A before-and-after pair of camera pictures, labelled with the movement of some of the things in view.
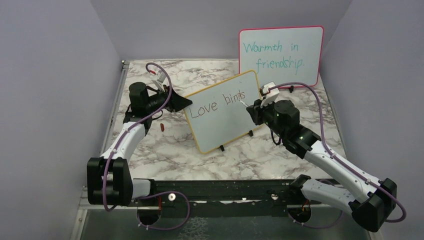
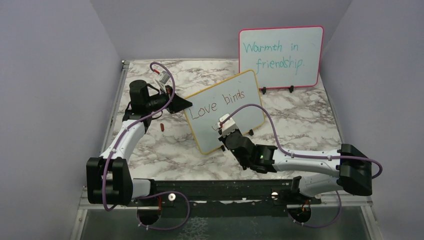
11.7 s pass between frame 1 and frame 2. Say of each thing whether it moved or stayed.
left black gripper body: stayed
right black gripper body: moved
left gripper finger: stayed
